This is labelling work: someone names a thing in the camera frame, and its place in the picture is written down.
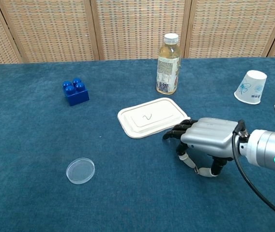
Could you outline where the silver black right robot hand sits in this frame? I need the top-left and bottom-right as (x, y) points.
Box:
(162, 117), (241, 177)

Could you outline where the beige food container lid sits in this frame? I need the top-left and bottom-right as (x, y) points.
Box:
(117, 97), (191, 139)

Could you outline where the clear round plastic lid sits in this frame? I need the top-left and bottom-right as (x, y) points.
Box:
(66, 157), (96, 185)

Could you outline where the white paper cup blue print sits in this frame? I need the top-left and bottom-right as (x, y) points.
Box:
(233, 70), (268, 105)

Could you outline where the yellow tea bottle white cap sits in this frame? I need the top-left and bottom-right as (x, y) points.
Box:
(155, 33), (182, 95)

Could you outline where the woven wooden folding screen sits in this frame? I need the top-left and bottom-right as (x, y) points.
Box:
(0, 0), (275, 65)

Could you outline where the blue toy building block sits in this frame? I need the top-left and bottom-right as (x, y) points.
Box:
(62, 77), (90, 107)

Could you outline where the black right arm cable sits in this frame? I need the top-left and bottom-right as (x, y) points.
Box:
(231, 119), (275, 223)

